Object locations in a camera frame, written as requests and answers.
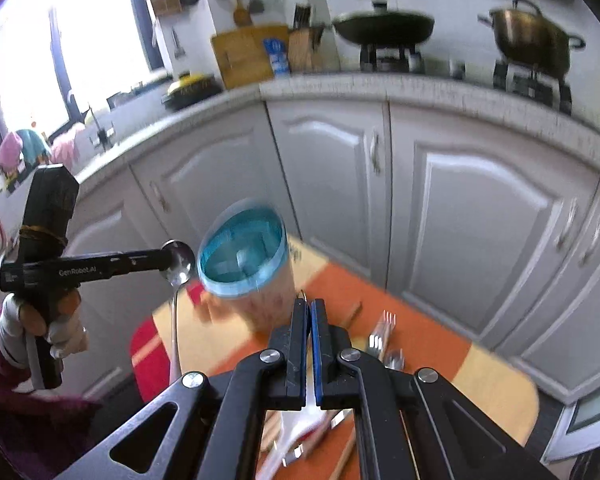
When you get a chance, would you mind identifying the yellow black pan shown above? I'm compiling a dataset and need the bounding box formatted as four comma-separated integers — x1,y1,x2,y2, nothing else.
160,72,224,112

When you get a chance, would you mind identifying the black wok with lid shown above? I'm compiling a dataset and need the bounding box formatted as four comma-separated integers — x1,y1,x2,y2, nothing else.
331,1,436,47

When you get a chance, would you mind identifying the blue packet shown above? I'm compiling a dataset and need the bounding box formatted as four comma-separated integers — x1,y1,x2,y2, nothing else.
263,37,289,79

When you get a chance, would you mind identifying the wooden knife block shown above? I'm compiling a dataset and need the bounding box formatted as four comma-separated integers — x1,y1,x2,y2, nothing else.
286,4,332,74

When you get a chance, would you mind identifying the pink cloth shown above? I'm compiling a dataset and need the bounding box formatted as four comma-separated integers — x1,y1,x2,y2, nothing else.
0,131,27,172
50,124,87,164

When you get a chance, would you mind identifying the person's left forearm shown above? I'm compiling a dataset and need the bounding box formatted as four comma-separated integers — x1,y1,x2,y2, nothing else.
0,310,103,480

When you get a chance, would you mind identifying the teal cloth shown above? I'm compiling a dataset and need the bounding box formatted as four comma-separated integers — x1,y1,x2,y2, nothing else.
17,128,51,159

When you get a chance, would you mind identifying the wooden cutting board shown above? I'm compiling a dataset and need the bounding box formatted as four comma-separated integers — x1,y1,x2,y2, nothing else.
210,25,292,92

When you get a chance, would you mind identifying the white cabinet door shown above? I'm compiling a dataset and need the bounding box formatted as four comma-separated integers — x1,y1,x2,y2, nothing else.
266,100,392,293
494,177,600,407
129,107,302,256
389,104,600,348
55,162,173,403

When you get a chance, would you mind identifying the black faucet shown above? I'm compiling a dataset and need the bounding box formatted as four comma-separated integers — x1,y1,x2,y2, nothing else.
86,104,117,150

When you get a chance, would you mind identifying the hanging wooden spatula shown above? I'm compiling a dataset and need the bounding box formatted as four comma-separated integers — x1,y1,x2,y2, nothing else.
230,0,254,29

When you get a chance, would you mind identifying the orange spotted cloth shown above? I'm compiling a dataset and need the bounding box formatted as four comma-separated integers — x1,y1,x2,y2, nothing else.
130,232,539,480

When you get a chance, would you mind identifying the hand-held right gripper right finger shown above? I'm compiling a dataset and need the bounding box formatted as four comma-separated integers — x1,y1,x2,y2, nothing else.
310,299,576,480

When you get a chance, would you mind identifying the black gas stove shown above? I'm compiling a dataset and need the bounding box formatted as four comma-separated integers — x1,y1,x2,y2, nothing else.
357,42,576,114

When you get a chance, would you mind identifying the metal spoon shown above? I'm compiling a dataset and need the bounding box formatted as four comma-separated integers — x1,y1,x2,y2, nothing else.
161,240,197,378

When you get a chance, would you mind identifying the speckled kitchen countertop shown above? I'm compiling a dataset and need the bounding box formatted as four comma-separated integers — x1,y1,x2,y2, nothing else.
72,71,600,183

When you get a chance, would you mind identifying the white floral cup blue rim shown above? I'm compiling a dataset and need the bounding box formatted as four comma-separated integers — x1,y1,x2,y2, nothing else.
197,199,299,335

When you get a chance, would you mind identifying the person's left hand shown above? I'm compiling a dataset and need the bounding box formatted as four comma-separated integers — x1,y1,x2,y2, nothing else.
0,291,90,362

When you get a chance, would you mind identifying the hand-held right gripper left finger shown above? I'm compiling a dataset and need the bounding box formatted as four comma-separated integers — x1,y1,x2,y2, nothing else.
55,299,311,480

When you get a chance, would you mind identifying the brass pot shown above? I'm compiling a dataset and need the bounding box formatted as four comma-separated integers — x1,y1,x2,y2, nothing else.
477,0,587,82

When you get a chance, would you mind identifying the kitchen window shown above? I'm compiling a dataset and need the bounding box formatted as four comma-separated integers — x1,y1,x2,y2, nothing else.
0,0,173,193

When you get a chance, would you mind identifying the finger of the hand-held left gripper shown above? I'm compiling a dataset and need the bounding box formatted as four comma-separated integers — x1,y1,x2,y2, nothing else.
110,247,194,281

